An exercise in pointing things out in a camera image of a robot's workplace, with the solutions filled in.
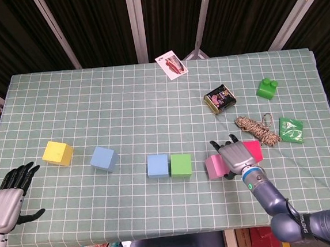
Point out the magenta red foam cube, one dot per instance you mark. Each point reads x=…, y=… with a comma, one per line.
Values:
x=255, y=151

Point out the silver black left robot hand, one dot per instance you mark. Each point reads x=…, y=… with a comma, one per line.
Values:
x=3, y=210

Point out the pink foam cube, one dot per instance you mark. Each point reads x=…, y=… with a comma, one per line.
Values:
x=215, y=166

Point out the white playing card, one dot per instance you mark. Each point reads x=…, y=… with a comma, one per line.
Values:
x=173, y=65

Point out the dark brown pleated curtain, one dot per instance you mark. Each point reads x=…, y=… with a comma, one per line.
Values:
x=99, y=28

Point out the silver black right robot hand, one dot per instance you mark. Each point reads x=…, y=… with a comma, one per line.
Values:
x=237, y=156

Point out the green studded toy brick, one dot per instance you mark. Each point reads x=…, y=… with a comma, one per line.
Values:
x=266, y=91

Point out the yellow foam cube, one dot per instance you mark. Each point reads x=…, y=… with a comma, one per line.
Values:
x=56, y=154

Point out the green foam cube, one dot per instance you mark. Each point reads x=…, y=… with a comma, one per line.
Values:
x=181, y=165

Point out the green checked tablecloth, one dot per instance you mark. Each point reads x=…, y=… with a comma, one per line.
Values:
x=152, y=107

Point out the black printed tin can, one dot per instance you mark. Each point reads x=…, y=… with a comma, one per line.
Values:
x=220, y=98

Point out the light blue foam cube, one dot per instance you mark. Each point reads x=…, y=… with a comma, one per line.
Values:
x=103, y=159
x=157, y=166

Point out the red box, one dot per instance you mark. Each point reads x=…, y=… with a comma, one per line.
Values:
x=260, y=239

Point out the green foil sachet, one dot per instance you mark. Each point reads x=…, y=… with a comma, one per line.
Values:
x=291, y=129

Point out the white frame post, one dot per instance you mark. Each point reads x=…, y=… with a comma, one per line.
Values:
x=203, y=16
x=136, y=24
x=296, y=11
x=57, y=31

